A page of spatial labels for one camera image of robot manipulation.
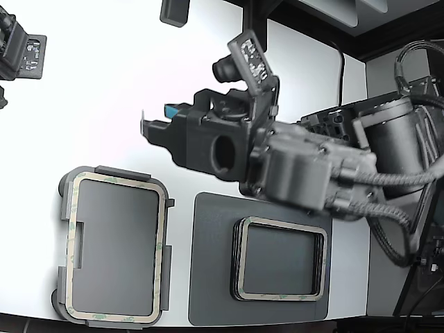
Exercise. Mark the black shelf frame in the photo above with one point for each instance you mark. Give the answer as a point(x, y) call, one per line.
point(381, 41)

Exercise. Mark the black camera unit with board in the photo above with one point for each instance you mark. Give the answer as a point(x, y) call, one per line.
point(14, 45)

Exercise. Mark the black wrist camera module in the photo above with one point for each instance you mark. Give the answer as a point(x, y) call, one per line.
point(253, 62)

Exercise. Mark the dark gray rubber mat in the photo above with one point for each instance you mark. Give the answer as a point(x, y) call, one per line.
point(211, 260)

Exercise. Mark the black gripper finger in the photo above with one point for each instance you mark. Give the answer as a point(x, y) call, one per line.
point(157, 133)
point(173, 111)

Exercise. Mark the small black clamp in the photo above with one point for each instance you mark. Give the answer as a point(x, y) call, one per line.
point(2, 98)

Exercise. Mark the black frame with beige backing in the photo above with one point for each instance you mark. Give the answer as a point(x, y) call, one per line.
point(158, 243)

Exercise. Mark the long black post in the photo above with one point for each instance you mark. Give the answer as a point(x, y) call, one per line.
point(254, 17)

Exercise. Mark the stack of black frames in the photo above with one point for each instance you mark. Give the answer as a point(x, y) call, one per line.
point(235, 263)

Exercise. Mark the short black post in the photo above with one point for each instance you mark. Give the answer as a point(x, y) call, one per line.
point(173, 12)

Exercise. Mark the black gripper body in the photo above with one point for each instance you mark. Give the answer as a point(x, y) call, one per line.
point(201, 138)

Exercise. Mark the gray plastic tray box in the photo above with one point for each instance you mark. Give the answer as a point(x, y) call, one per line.
point(114, 243)

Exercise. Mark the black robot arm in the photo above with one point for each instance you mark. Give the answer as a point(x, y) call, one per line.
point(301, 166)

